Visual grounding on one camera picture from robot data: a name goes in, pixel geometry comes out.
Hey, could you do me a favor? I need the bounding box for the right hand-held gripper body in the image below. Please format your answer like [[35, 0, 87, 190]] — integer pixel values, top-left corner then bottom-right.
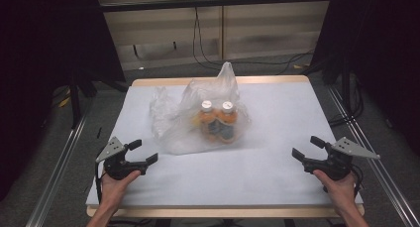
[[302, 136, 381, 182]]

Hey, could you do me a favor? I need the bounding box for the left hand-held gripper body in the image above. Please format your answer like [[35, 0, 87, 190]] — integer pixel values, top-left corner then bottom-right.
[[95, 136, 149, 181]]

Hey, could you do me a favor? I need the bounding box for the clear plastic bag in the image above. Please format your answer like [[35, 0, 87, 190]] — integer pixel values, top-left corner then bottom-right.
[[149, 61, 252, 156]]

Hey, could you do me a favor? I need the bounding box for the orange bottle with white cap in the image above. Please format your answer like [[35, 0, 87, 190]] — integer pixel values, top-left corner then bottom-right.
[[197, 100, 219, 142], [216, 101, 240, 145]]

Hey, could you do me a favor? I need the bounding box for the person's left hand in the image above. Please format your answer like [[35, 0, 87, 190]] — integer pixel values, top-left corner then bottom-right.
[[100, 170, 142, 212]]

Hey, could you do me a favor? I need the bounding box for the person's right hand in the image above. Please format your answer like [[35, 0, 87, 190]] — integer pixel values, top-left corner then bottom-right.
[[312, 169, 359, 219]]

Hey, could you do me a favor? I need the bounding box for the white table mat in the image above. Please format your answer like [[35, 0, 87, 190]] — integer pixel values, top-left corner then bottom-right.
[[86, 81, 365, 208]]

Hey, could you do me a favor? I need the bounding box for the black stand leg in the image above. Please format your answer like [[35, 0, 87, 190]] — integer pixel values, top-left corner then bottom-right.
[[68, 82, 83, 130]]

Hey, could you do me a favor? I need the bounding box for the black curtain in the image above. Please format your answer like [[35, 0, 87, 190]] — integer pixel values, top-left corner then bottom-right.
[[0, 0, 127, 201], [310, 0, 420, 149]]

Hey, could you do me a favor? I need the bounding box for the black horizontal bar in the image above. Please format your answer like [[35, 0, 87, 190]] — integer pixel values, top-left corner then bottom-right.
[[98, 0, 333, 13]]

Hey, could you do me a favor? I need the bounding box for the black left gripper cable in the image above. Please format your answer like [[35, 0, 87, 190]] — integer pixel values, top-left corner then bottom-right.
[[94, 163, 103, 203]]

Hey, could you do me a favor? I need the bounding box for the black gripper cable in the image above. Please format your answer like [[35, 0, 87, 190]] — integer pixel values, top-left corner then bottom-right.
[[94, 163, 103, 203], [351, 165, 365, 199]]

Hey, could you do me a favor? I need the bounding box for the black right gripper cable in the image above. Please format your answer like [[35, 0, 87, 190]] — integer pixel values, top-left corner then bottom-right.
[[351, 165, 365, 199]]

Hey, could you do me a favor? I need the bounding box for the metal floor rail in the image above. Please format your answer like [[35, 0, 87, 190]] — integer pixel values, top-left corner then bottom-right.
[[326, 84, 420, 227], [25, 99, 95, 227]]

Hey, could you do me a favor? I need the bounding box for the bundle of black cables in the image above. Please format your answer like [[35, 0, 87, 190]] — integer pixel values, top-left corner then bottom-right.
[[328, 72, 365, 128]]

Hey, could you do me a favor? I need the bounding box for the black floor cable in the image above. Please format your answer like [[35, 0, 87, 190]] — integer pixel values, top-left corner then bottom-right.
[[211, 49, 315, 75]]

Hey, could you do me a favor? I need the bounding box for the black hanging wall cable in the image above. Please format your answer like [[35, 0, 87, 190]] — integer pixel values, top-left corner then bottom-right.
[[192, 7, 223, 71]]

